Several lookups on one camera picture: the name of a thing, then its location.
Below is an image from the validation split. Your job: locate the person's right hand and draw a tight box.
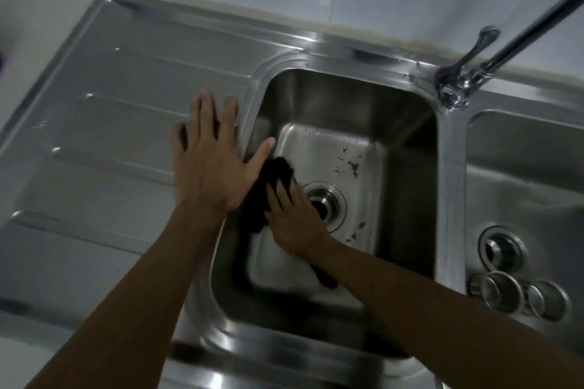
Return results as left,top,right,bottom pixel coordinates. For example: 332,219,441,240
264,178,332,260

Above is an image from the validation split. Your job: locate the person's left hand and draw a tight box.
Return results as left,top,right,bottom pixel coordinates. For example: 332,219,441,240
170,89,276,217

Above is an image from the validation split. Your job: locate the black cleaning cloth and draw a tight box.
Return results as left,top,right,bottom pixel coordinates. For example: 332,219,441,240
235,156,339,290

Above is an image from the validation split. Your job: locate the person's left forearm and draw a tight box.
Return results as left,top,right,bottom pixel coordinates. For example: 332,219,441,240
25,204,227,389

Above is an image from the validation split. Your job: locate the person's right forearm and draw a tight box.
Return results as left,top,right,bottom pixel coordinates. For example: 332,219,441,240
307,235,584,389

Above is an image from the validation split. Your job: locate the steel basin drain strainer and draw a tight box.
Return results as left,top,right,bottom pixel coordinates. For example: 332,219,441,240
477,225,528,274
301,181,348,235

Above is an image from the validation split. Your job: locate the stainless steel double sink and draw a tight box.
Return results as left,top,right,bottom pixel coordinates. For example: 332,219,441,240
0,0,584,389

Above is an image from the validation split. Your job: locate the chrome sink faucet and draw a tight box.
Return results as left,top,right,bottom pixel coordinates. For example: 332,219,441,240
434,0,584,111

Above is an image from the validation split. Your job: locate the steel strainer cup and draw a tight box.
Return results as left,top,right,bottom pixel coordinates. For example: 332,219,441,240
524,281,571,324
467,270,525,315

